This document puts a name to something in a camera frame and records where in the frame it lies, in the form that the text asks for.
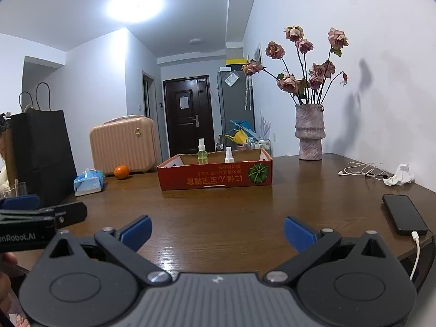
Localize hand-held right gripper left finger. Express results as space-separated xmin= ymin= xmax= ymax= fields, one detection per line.
xmin=49 ymin=214 xmax=172 ymax=287

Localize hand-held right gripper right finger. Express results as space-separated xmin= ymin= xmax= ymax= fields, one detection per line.
xmin=266 ymin=216 xmax=387 ymax=285

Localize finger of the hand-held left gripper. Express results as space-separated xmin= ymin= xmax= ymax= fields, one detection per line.
xmin=0 ymin=202 xmax=88 ymax=229
xmin=0 ymin=194 xmax=40 ymax=211

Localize orange cardboard box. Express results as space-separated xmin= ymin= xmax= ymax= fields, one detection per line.
xmin=157 ymin=148 xmax=274 ymax=191

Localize person's left hand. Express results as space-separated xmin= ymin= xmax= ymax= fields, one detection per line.
xmin=0 ymin=251 xmax=18 ymax=275

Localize clear drinking glass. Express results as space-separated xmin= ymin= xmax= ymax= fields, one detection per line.
xmin=0 ymin=181 xmax=28 ymax=200

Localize blue tissue pack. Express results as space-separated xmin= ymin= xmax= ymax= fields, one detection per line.
xmin=73 ymin=168 xmax=105 ymax=197

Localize black paper shopping bag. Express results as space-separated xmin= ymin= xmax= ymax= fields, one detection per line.
xmin=10 ymin=82 xmax=78 ymax=208

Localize pink hard-shell suitcase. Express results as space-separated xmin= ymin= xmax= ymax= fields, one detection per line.
xmin=89 ymin=116 xmax=158 ymax=177

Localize pink textured vase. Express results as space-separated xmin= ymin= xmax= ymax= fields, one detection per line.
xmin=295 ymin=104 xmax=326 ymax=161

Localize black smartphone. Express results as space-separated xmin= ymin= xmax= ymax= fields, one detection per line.
xmin=382 ymin=194 xmax=429 ymax=235

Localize yellow watering can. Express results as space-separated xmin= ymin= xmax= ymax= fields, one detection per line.
xmin=225 ymin=130 xmax=251 ymax=145

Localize pale purple dried bouquet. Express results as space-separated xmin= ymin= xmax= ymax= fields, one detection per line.
xmin=259 ymin=111 xmax=273 ymax=140

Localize crumpled white tissue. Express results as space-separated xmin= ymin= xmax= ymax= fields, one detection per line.
xmin=383 ymin=163 xmax=415 ymax=187

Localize blue plastic toy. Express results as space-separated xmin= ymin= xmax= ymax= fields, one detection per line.
xmin=229 ymin=120 xmax=256 ymax=137

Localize dark brown entrance door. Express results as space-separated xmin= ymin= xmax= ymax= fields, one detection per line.
xmin=163 ymin=75 xmax=215 ymax=155

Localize grey side door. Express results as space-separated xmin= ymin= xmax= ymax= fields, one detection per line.
xmin=141 ymin=70 xmax=157 ymax=120

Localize grey refrigerator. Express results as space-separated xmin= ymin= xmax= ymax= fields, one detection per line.
xmin=217 ymin=70 xmax=255 ymax=152

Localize bunch of dried roses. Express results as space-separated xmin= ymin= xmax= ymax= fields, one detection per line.
xmin=241 ymin=25 xmax=350 ymax=107

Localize round ceiling light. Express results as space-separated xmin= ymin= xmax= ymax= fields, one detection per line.
xmin=105 ymin=0 xmax=166 ymax=24

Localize white wired earphones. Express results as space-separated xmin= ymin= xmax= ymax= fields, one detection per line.
xmin=338 ymin=162 xmax=392 ymax=179

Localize wire storage rack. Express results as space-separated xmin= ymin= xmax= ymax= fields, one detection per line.
xmin=247 ymin=137 xmax=271 ymax=150

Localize white charging cable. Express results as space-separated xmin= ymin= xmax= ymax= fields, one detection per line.
xmin=409 ymin=231 xmax=425 ymax=281

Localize hanging white straps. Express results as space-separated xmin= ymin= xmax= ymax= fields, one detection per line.
xmin=243 ymin=75 xmax=254 ymax=111

